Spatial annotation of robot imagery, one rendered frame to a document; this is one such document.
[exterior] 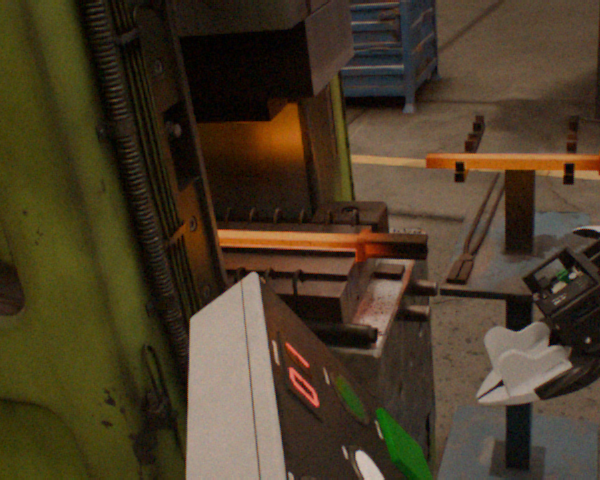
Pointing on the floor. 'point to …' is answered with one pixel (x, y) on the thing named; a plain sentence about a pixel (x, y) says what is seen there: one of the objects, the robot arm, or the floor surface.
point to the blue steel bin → (392, 49)
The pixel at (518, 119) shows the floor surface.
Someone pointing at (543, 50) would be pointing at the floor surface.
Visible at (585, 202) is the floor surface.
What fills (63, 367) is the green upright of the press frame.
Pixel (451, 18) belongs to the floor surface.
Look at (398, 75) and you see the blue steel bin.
